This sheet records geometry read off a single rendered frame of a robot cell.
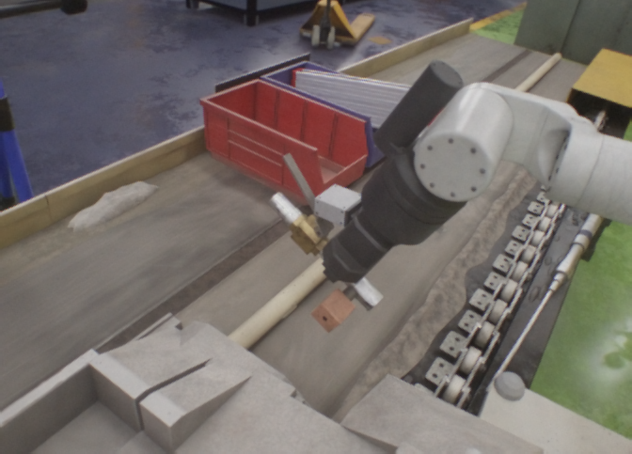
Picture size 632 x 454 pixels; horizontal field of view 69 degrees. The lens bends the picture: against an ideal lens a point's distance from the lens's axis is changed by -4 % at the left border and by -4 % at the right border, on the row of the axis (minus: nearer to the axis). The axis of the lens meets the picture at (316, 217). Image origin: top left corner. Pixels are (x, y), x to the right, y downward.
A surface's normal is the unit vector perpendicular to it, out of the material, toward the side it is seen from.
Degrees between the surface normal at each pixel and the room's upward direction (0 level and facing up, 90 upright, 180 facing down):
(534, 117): 94
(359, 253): 90
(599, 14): 90
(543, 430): 0
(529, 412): 0
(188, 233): 0
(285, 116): 88
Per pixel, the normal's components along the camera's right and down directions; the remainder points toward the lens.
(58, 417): 0.81, 0.27
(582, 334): 0.11, -0.80
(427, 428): -0.05, -0.99
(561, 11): -0.58, 0.43
